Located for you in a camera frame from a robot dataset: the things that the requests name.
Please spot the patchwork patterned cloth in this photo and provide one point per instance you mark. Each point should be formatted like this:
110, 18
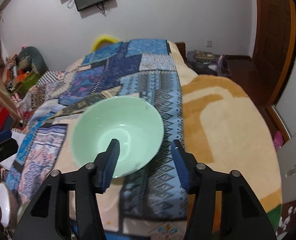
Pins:
46, 147

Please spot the green cardboard box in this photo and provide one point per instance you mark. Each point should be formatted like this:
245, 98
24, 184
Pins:
22, 83

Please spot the mint green bowl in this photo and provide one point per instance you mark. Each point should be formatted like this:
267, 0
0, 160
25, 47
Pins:
134, 122

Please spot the white folded cloth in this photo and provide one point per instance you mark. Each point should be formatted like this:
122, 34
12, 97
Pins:
18, 136

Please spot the white bowl black dots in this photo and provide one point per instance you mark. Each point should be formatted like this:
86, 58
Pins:
9, 207

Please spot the red box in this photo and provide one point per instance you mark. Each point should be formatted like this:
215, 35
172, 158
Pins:
6, 120

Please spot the brown wooden door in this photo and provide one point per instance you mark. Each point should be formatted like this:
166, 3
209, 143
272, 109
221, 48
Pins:
275, 46

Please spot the yellow ring object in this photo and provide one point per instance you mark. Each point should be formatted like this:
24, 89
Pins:
103, 39

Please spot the beige orange fleece blanket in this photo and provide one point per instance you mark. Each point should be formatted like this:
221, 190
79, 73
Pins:
212, 116

